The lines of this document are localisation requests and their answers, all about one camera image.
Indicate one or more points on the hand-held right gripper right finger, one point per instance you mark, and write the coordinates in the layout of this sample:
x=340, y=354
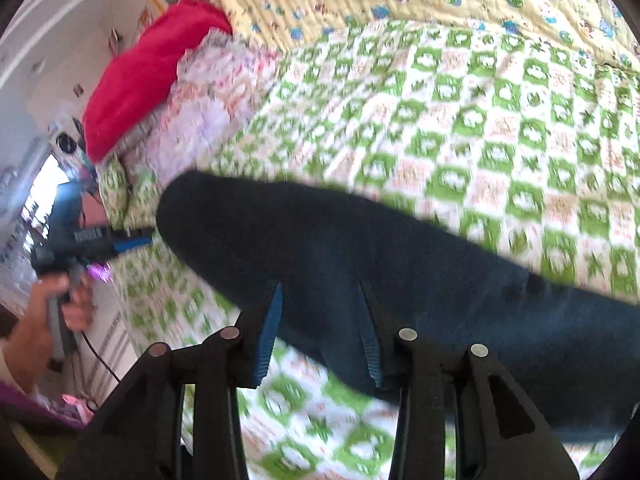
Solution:
x=370, y=347

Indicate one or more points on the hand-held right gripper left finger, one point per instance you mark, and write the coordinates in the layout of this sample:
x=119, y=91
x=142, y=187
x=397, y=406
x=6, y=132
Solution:
x=265, y=342

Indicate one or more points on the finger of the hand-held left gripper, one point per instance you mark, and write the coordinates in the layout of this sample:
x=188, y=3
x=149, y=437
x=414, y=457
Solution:
x=132, y=244

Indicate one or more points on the dark pants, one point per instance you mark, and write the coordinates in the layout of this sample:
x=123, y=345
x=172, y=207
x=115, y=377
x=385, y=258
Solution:
x=350, y=240

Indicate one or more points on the person's left forearm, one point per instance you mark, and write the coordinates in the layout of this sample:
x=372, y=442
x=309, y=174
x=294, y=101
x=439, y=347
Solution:
x=20, y=365

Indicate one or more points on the person's left hand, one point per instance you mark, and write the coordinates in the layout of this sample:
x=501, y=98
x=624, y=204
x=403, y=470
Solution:
x=37, y=310

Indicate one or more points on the pink floral cloth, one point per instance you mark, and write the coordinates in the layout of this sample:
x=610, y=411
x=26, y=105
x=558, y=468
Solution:
x=210, y=100

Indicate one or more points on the red fleece cloth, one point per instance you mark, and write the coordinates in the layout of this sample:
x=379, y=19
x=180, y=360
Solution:
x=140, y=80

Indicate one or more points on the purple garment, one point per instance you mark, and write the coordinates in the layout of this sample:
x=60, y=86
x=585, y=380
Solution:
x=35, y=405

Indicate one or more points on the green frog patterned blanket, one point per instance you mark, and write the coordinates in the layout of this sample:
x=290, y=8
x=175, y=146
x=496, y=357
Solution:
x=450, y=110

